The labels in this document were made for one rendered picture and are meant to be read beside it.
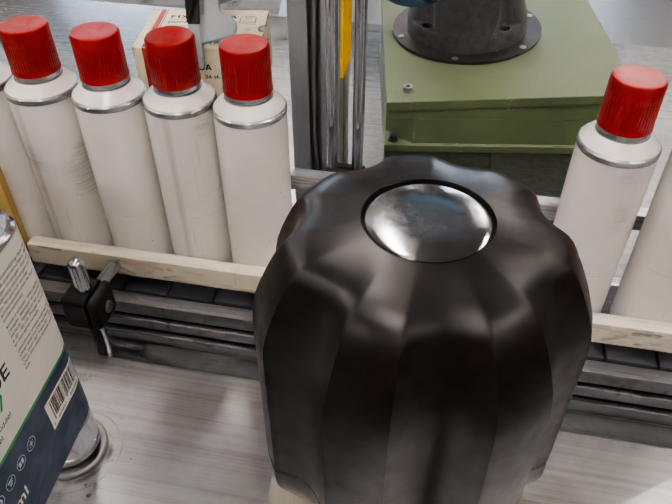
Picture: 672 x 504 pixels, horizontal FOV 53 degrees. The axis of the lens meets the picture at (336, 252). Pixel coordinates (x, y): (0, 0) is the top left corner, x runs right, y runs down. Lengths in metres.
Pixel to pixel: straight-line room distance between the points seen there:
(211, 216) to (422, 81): 0.38
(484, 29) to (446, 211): 0.72
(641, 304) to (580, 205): 0.10
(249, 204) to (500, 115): 0.39
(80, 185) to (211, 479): 0.25
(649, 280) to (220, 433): 0.32
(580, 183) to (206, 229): 0.27
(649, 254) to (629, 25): 0.76
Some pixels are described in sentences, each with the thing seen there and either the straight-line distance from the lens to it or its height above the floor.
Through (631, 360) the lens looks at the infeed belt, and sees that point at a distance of 0.55.
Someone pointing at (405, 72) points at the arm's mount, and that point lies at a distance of 0.84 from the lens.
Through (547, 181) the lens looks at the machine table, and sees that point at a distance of 0.80.
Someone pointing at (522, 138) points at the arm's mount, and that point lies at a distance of 0.83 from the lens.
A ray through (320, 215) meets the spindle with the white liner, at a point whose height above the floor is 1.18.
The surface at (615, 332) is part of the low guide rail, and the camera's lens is 0.53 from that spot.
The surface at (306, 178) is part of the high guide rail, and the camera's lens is 0.54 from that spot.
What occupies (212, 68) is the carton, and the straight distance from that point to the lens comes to 0.91.
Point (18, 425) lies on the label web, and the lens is 0.39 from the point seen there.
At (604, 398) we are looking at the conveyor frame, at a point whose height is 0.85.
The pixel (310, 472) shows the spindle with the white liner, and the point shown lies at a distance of 0.19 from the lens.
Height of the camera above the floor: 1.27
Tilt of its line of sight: 41 degrees down
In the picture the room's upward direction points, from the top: straight up
